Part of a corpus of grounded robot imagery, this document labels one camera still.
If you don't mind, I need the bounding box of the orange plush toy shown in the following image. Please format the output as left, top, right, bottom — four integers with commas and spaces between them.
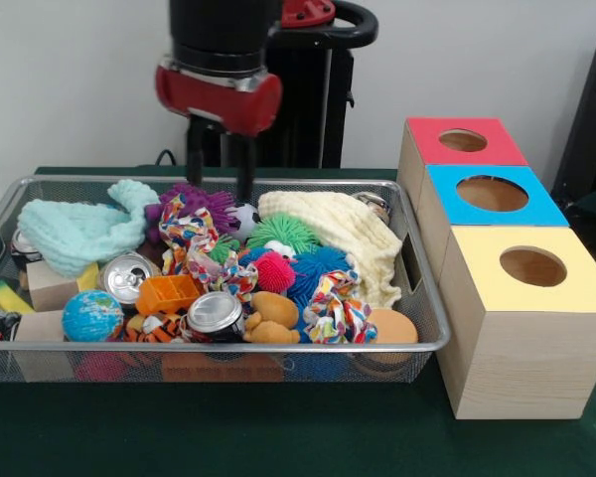
241, 290, 302, 345

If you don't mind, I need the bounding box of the dark green cloth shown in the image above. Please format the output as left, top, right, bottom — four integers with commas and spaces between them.
0, 166, 596, 477

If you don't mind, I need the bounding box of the small soccer ball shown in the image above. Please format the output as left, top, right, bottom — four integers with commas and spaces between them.
224, 201, 262, 239

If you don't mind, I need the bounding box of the purple spiky ball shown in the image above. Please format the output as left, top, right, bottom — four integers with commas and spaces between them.
145, 181, 239, 244

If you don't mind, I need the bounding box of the mint green cloth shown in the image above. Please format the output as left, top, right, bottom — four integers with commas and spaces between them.
17, 179, 161, 278

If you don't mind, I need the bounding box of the orange plastic crate toy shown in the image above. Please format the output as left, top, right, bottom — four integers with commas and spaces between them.
135, 272, 206, 317

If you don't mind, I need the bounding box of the silver drink can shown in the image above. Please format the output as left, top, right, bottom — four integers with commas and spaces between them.
186, 290, 247, 343
98, 251, 160, 305

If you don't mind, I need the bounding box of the cream cloth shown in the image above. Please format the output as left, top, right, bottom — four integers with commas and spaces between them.
256, 190, 403, 309

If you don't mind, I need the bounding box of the silver mesh bin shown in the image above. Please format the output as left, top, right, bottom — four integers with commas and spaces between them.
0, 174, 452, 384

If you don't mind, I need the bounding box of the blue spiky ball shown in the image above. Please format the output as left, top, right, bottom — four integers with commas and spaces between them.
285, 250, 360, 304

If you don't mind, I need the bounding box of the wooden box with three holes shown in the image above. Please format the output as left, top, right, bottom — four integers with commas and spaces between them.
395, 116, 596, 421

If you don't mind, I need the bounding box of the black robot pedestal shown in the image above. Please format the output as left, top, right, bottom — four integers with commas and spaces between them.
198, 0, 379, 169

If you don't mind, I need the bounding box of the colourful knotted rope toy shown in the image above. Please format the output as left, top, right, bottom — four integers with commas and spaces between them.
158, 193, 259, 304

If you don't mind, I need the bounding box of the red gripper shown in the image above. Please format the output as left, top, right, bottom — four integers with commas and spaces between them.
153, 64, 284, 203

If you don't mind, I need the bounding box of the blue globe ball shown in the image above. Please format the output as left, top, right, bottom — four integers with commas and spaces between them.
61, 289, 125, 343

